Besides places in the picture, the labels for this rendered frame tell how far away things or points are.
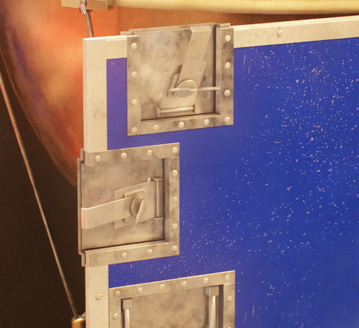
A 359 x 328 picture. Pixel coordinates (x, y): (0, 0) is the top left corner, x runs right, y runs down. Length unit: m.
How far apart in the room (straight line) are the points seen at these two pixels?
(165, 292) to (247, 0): 0.38
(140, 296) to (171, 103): 0.22
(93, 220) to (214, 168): 0.17
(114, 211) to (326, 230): 0.28
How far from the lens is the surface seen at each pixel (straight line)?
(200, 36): 2.03
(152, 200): 2.11
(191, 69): 2.06
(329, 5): 2.28
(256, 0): 2.28
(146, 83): 2.08
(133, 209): 2.07
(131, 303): 2.12
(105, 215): 2.05
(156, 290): 2.13
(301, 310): 2.22
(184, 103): 2.10
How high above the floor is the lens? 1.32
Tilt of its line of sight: 13 degrees down
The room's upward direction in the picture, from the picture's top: straight up
